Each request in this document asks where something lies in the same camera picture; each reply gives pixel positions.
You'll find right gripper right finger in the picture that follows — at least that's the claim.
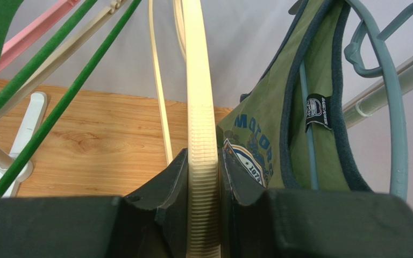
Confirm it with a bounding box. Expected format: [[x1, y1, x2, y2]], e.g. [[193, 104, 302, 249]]
[[218, 149, 275, 257]]

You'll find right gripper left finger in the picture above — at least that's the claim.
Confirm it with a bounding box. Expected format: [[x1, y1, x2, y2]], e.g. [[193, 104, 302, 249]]
[[124, 148, 188, 257]]

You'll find wooden hanger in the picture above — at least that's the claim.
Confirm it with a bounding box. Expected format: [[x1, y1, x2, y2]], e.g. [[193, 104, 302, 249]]
[[148, 0, 222, 258], [0, 0, 127, 118]]

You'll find olive green tank top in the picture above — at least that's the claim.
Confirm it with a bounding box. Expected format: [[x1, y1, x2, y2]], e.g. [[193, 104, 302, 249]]
[[217, 1, 371, 192]]

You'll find teal plastic hanger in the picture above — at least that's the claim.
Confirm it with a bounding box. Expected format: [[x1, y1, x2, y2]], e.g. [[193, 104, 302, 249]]
[[297, 0, 413, 201]]

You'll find pink plastic hanger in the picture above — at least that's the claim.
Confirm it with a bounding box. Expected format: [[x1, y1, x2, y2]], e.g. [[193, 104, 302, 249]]
[[0, 0, 80, 72]]

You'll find green plastic hanger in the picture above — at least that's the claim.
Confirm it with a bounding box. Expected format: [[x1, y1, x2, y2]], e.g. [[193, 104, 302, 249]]
[[0, 1, 139, 198]]

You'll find metal clothes rack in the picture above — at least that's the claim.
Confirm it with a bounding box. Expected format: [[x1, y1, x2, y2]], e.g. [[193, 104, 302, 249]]
[[0, 56, 413, 178]]

